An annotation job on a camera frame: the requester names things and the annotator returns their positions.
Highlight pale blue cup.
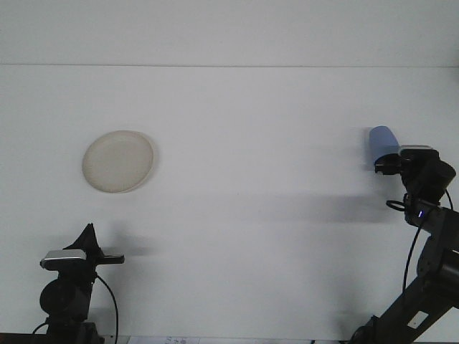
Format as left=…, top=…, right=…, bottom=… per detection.
left=368, top=125, right=401, bottom=163

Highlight pale round plate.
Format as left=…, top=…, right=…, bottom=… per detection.
left=81, top=130, right=157, bottom=195

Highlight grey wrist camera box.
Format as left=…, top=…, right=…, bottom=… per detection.
left=39, top=249, right=88, bottom=270
left=397, top=144, right=440, bottom=161

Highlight long black arm cable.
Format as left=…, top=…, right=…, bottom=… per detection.
left=93, top=274, right=119, bottom=340
left=386, top=188, right=453, bottom=309

